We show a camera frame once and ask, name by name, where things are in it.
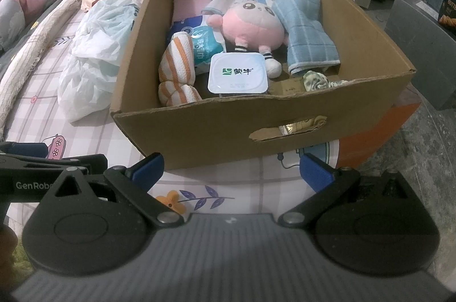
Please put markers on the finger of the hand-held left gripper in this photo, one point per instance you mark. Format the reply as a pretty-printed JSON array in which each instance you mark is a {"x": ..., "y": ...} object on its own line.
[
  {"x": 32, "y": 149},
  {"x": 92, "y": 162}
]

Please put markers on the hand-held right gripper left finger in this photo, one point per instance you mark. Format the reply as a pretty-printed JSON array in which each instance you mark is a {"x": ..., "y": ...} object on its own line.
[{"x": 148, "y": 169}]

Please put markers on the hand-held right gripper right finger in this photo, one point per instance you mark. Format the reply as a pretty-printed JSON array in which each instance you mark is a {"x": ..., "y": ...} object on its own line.
[{"x": 313, "y": 170}]

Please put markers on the gold tissue packet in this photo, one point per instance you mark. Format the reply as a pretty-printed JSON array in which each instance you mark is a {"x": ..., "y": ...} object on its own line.
[{"x": 290, "y": 128}]

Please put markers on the brown cardboard box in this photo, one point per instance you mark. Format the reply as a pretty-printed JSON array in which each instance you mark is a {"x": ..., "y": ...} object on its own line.
[{"x": 213, "y": 131}]

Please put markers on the green floral cloth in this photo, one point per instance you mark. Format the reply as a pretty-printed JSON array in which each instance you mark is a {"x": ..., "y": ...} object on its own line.
[{"x": 319, "y": 79}]

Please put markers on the orange striped towel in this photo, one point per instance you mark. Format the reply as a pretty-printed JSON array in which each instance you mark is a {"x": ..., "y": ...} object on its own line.
[{"x": 178, "y": 66}]

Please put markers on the white yogurt cup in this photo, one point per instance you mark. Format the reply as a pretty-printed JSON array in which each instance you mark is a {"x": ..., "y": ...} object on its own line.
[{"x": 237, "y": 72}]

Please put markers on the blue checked towel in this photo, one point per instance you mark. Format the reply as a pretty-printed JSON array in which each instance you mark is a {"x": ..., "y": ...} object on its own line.
[{"x": 306, "y": 31}]

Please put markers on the pink plush toy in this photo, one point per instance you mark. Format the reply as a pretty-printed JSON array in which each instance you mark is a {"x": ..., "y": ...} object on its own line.
[{"x": 249, "y": 24}]

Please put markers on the plaid printed mattress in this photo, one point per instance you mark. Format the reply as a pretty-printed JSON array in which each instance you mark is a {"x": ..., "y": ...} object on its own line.
[{"x": 107, "y": 152}]

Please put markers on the white plastic bag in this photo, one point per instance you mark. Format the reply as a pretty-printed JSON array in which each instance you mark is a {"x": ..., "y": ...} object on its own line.
[{"x": 85, "y": 88}]

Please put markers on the white fringed blanket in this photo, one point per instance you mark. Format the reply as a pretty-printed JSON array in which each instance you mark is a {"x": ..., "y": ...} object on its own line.
[{"x": 46, "y": 24}]

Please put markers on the light blue plastic bag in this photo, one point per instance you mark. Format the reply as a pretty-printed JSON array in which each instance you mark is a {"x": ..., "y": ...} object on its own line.
[{"x": 110, "y": 27}]

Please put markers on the teal white wipes packet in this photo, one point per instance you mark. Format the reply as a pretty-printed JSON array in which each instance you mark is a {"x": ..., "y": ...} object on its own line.
[{"x": 205, "y": 41}]

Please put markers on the pink towel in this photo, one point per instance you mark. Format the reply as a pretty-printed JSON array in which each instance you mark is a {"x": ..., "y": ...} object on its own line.
[{"x": 187, "y": 11}]

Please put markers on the grey storage box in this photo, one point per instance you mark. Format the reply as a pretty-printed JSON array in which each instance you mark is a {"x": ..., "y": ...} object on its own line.
[{"x": 420, "y": 38}]

